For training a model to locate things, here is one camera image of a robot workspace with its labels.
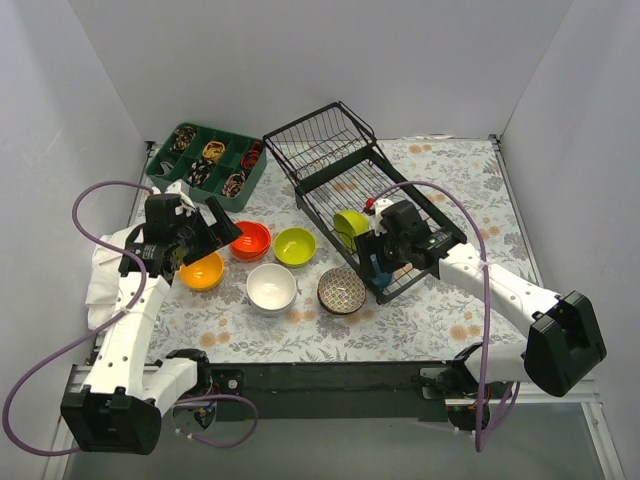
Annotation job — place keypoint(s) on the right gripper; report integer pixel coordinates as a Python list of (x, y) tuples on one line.
[(372, 257)]

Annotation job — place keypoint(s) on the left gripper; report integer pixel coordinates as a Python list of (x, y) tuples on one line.
[(206, 236)]

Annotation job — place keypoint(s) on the lime green bowl front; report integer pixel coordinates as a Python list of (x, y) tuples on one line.
[(349, 224)]

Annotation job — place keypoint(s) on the lime green bowl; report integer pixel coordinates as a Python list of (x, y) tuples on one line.
[(349, 224), (294, 247)]

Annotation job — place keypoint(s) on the red orange bowl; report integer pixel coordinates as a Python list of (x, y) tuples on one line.
[(248, 257)]

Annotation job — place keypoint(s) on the blue bowl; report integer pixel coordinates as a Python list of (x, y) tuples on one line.
[(381, 279)]

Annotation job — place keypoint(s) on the yellow orange bowl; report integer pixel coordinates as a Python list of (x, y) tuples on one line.
[(204, 274)]

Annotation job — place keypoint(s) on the brown patterned bowl row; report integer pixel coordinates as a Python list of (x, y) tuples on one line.
[(338, 282), (341, 306)]

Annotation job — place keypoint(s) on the lime green bowl back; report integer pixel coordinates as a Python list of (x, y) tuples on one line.
[(294, 247)]

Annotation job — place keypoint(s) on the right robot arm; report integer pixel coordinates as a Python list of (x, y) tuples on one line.
[(563, 342)]

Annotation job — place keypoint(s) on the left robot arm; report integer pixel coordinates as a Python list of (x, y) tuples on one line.
[(118, 408)]

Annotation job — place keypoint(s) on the pink floral rolled belt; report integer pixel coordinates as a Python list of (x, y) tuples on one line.
[(234, 184)]

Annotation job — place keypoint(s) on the green compartment organizer tray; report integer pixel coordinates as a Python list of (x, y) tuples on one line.
[(236, 146)]

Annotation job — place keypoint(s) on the dark floral rolled belt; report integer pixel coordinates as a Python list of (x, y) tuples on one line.
[(199, 172)]

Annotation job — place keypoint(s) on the red black rolled belt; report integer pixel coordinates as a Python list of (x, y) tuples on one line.
[(251, 157)]

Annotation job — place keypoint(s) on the yellow rolled belt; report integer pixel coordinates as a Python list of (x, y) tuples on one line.
[(213, 151)]

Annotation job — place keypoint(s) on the grey rolled belt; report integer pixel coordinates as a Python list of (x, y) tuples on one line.
[(162, 168)]

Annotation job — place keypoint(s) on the floral patterned table mat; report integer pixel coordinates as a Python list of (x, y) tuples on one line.
[(428, 320)]

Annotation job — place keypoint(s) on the brown patterned rolled belt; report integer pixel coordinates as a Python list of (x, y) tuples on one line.
[(183, 137)]

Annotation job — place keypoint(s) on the white crumpled cloth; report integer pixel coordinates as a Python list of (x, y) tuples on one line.
[(104, 298)]

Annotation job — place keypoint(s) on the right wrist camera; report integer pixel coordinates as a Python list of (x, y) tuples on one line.
[(373, 210)]

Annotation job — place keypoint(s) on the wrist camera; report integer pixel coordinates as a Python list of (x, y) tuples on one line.
[(373, 210), (182, 189)]

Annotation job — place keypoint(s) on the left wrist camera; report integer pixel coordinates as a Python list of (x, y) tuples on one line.
[(182, 189)]

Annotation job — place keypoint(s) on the black wire dish rack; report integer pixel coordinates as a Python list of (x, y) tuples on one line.
[(333, 160)]

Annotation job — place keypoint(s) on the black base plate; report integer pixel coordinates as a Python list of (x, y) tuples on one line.
[(343, 390)]

